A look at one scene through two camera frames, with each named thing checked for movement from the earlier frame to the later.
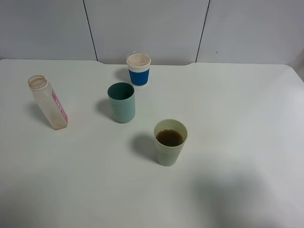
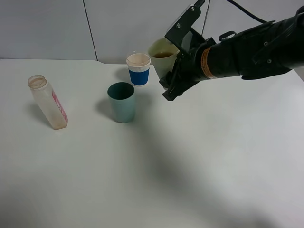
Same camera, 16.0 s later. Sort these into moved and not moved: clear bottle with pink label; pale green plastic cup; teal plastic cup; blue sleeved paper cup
Moved: pale green plastic cup
Not moved: teal plastic cup; blue sleeved paper cup; clear bottle with pink label
